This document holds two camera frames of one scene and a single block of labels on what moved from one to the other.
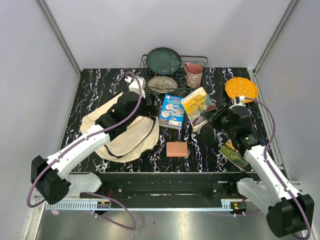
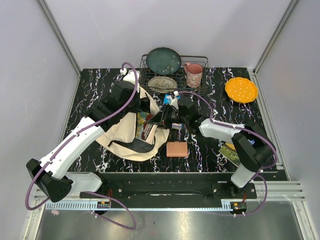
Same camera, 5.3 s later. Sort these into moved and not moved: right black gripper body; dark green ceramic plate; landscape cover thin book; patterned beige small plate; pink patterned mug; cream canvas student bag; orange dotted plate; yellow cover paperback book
Moved: cream canvas student bag; yellow cover paperback book; right black gripper body
Not moved: pink patterned mug; orange dotted plate; dark green ceramic plate; landscape cover thin book; patterned beige small plate
